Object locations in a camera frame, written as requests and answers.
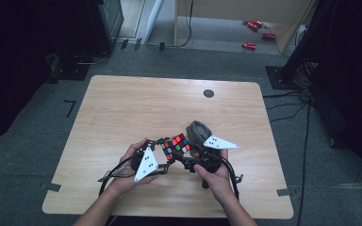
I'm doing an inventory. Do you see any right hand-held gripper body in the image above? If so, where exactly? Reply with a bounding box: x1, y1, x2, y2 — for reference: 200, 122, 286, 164
194, 135, 239, 174

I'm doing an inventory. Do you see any black cabinet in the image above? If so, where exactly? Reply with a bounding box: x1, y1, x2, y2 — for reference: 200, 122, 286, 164
88, 0, 125, 55

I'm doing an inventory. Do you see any grey fluffy cloth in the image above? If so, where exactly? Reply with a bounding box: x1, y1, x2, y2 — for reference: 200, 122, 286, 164
185, 120, 215, 151

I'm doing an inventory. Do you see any right hand-held gripper cable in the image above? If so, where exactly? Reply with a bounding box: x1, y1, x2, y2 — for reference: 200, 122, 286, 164
221, 156, 244, 201

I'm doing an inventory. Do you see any black coiled cable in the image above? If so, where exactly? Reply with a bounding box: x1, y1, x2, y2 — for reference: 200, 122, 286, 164
73, 51, 110, 66

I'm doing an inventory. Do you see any long black floor cable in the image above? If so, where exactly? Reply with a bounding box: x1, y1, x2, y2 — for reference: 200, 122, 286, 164
296, 100, 313, 226

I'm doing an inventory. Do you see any bundle of black cables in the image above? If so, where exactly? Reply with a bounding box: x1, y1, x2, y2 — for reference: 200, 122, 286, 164
293, 57, 321, 90

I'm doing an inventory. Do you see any black stand pole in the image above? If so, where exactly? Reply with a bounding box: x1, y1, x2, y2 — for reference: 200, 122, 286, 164
281, 0, 338, 83

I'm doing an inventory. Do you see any black stand base plate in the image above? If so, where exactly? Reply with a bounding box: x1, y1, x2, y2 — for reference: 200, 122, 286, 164
265, 65, 301, 90
45, 53, 91, 84

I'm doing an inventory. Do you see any hand-held gripper cable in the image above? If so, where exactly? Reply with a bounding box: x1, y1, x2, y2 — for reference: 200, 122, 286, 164
97, 153, 140, 197
221, 156, 244, 201

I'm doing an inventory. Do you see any person's left hand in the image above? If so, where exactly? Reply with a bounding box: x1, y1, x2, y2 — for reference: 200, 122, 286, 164
107, 137, 159, 198

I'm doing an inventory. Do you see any white board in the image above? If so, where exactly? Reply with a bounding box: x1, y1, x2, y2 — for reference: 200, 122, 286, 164
135, 0, 165, 43

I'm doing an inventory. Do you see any black hanging cable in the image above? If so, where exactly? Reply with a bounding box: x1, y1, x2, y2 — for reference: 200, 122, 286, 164
161, 0, 195, 49

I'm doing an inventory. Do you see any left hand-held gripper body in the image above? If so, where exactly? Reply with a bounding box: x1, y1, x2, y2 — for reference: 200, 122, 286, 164
130, 146, 171, 183

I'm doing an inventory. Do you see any dark curtain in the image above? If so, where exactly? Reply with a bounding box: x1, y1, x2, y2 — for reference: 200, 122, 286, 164
0, 0, 103, 150
310, 0, 362, 182

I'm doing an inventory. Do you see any grey tape piece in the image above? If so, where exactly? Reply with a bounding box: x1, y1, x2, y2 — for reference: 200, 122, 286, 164
41, 182, 62, 193
276, 187, 296, 198

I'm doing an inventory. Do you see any multicoloured puzzle cube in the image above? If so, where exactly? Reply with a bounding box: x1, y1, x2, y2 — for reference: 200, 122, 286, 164
159, 133, 191, 161

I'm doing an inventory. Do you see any left hand-held gripper cable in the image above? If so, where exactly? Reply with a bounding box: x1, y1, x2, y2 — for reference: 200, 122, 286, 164
97, 153, 140, 197

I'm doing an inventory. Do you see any person's right hand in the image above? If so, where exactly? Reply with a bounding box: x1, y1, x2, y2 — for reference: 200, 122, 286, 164
191, 148, 234, 205

